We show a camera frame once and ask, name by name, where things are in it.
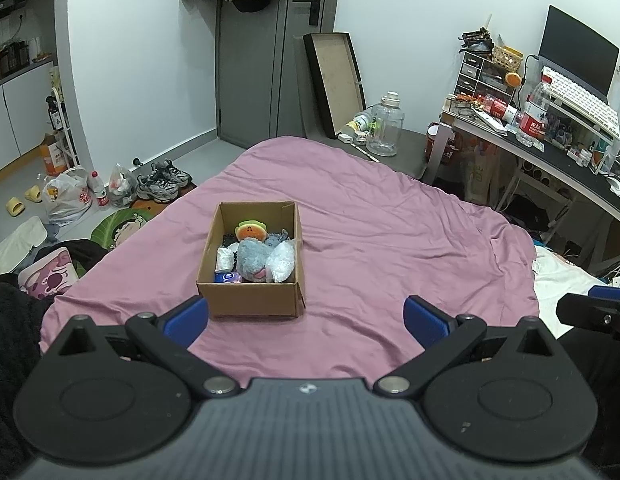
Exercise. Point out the clear plastic bag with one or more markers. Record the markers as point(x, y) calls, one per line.
point(281, 262)

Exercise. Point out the orange and white carton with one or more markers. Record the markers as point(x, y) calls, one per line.
point(55, 157)

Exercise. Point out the cardboard tubes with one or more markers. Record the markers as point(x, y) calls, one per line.
point(537, 172)

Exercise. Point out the desktop drawer organizer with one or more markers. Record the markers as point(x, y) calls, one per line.
point(482, 75)

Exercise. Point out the black and white plush toy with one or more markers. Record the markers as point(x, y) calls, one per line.
point(227, 239)

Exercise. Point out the grey sneaker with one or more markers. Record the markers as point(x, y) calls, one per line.
point(157, 190)
point(175, 174)

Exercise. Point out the woven basket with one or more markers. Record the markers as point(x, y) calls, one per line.
point(507, 57)

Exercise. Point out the grey desk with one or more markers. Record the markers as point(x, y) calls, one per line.
point(560, 165)

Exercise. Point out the dark cloth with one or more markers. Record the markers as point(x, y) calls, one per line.
point(602, 385)

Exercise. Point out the black monitor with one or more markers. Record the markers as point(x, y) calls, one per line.
point(577, 50)

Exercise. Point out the white keyboard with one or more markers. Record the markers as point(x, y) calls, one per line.
point(580, 102)

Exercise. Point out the clear plastic water jug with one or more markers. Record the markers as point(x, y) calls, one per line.
point(385, 127)

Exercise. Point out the white bottle with green label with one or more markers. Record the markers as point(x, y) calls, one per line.
point(359, 122)

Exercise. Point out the black framed cardboard tray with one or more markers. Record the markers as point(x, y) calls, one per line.
point(335, 80)

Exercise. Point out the white bedding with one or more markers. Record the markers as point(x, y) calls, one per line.
point(560, 280)

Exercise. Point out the yellow slipper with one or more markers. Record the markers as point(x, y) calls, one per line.
point(15, 206)
point(33, 193)

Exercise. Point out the brown cardboard box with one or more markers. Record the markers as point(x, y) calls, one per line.
point(250, 300)

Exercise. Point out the large bottle with red label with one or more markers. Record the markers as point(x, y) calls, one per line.
point(535, 115)

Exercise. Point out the row of condiment bottles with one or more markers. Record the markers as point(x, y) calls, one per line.
point(12, 60)

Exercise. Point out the hamburger plush toy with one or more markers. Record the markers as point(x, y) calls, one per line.
point(251, 231)

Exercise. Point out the small orange round toy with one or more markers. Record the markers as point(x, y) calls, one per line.
point(513, 79)

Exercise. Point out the white towel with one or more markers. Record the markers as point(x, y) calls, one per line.
point(17, 245)

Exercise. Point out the grey door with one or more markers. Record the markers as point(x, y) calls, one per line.
point(250, 70)

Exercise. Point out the white charger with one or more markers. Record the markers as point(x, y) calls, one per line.
point(346, 138)

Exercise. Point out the red container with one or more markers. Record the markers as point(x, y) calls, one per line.
point(435, 145)

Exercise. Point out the black fuzzy cloth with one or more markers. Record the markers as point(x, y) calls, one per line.
point(12, 350)

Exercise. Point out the clear desktop organizer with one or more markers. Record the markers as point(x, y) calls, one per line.
point(607, 155)

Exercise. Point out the grey plastic bag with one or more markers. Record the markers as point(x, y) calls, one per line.
point(122, 187)

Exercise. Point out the white plastic bag red print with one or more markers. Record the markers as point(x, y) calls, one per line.
point(67, 200)

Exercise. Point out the white tissue pack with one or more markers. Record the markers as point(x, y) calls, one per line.
point(225, 259)

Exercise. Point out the blue planet print tissue pack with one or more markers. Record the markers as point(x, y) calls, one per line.
point(227, 277)

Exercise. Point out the small water bottle red label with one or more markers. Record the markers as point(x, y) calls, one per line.
point(99, 192)

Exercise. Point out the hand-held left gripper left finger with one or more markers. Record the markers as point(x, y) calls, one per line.
point(187, 321)

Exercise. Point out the grey fluffy plush toy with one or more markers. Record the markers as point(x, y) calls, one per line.
point(252, 257)

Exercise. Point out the white cabinet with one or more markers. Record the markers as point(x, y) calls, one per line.
point(20, 115)

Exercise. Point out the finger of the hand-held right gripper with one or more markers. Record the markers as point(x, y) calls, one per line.
point(590, 312)
point(610, 293)

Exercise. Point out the small grey blue plush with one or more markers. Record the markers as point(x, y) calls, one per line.
point(276, 239)

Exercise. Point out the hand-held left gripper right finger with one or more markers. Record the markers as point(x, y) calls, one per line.
point(425, 321)

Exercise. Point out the pink bedsheet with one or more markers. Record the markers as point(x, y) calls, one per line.
point(390, 240)

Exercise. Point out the pink cartoon cushion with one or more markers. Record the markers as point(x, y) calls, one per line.
point(47, 275)

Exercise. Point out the white storage rack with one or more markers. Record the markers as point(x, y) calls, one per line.
point(65, 120)

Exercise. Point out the thin wooden stick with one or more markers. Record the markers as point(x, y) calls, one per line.
point(365, 152)

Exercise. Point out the green cartoon floor mat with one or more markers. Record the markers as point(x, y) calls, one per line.
point(122, 225)

